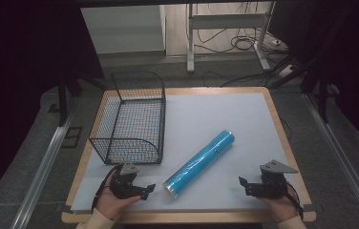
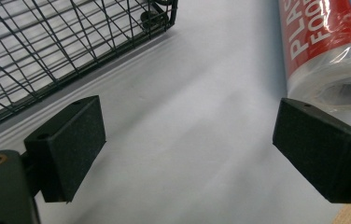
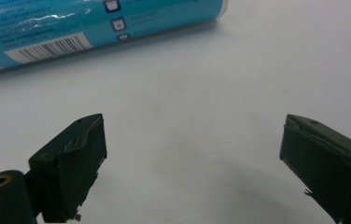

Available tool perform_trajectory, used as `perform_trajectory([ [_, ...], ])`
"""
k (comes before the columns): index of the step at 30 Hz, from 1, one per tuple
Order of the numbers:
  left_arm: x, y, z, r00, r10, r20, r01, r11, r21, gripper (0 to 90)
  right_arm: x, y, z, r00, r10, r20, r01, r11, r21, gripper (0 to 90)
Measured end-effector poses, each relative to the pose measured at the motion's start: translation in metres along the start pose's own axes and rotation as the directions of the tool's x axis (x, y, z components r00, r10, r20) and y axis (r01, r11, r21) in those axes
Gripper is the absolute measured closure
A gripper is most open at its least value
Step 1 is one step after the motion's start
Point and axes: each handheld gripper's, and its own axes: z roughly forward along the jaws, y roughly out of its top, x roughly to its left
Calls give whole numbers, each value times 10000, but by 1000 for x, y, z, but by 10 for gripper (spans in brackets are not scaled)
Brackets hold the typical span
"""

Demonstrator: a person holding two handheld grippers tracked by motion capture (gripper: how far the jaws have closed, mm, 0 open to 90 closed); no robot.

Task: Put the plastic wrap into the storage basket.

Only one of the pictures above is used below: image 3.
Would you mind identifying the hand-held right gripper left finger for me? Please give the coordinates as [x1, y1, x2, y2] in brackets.
[24, 113, 108, 224]

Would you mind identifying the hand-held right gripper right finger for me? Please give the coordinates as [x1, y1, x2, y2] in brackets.
[278, 113, 351, 224]

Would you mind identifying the blue plastic packet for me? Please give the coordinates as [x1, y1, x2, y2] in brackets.
[0, 0, 230, 77]

